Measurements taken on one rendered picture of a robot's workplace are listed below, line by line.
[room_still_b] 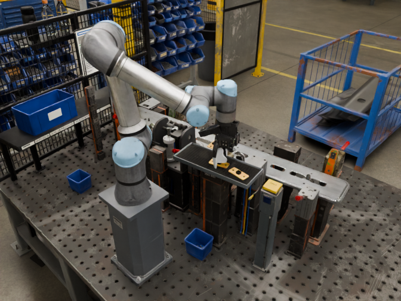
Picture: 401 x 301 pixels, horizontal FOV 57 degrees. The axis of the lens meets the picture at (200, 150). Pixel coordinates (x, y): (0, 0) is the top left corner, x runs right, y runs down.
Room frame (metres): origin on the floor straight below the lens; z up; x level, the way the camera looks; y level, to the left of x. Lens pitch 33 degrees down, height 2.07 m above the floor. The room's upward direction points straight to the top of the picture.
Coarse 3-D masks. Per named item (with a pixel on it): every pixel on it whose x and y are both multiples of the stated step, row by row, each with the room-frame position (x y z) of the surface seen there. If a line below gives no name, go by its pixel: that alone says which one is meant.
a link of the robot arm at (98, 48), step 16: (96, 32) 1.21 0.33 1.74; (96, 48) 1.16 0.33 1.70; (112, 48) 1.17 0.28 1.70; (96, 64) 1.14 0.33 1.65; (112, 64) 1.13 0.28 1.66; (128, 64) 1.15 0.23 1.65; (128, 80) 1.14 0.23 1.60; (144, 80) 1.14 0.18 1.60; (160, 80) 1.16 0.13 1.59; (160, 96) 1.14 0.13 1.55; (176, 96) 1.14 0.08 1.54; (192, 96) 1.17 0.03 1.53; (192, 112) 1.11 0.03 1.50; (208, 112) 1.14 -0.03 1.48
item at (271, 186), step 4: (268, 180) 1.18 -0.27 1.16; (272, 180) 1.18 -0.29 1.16; (264, 184) 1.16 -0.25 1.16; (268, 184) 1.16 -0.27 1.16; (272, 184) 1.16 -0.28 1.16; (276, 184) 1.16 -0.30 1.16; (280, 184) 1.16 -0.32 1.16; (264, 188) 1.14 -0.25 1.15; (268, 188) 1.13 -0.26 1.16; (272, 188) 1.13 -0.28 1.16; (276, 188) 1.13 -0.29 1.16; (276, 192) 1.11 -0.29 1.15
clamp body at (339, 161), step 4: (332, 148) 1.57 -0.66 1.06; (340, 152) 1.54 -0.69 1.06; (344, 152) 1.54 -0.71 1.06; (328, 156) 1.50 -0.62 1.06; (340, 156) 1.50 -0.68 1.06; (344, 156) 1.53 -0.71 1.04; (340, 160) 1.47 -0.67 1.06; (324, 164) 1.49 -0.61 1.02; (336, 164) 1.46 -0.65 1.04; (340, 164) 1.48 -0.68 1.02; (324, 168) 1.49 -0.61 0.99; (336, 168) 1.46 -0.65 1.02; (340, 168) 1.52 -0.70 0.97; (324, 172) 1.49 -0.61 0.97; (336, 172) 1.46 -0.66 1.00; (340, 172) 1.53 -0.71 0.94; (336, 176) 1.46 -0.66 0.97; (320, 184) 1.50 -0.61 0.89; (324, 184) 1.49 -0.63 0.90; (316, 204) 1.50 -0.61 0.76; (332, 204) 1.53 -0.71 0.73; (332, 208) 1.53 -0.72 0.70
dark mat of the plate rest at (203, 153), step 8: (192, 144) 1.45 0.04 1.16; (184, 152) 1.38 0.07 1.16; (192, 152) 1.38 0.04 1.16; (200, 152) 1.38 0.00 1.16; (208, 152) 1.38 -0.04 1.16; (192, 160) 1.32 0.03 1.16; (200, 160) 1.32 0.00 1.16; (208, 160) 1.32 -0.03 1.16; (232, 160) 1.32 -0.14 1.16; (208, 168) 1.26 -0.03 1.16; (216, 168) 1.26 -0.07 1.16; (224, 168) 1.26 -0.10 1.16; (240, 168) 1.26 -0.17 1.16; (248, 168) 1.26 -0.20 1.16; (256, 168) 1.26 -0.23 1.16; (232, 176) 1.21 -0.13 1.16
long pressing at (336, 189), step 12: (144, 108) 2.15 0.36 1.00; (144, 120) 1.98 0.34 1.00; (156, 120) 1.98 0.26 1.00; (204, 144) 1.71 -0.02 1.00; (240, 144) 1.71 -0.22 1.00; (264, 156) 1.59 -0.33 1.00; (276, 156) 1.59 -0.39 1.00; (288, 168) 1.48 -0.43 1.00; (300, 168) 1.48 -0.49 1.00; (276, 180) 1.39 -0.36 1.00; (288, 180) 1.39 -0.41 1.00; (300, 180) 1.39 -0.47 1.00; (324, 180) 1.39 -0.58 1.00; (336, 180) 1.39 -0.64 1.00; (324, 192) 1.30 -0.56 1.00; (336, 192) 1.30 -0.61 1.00
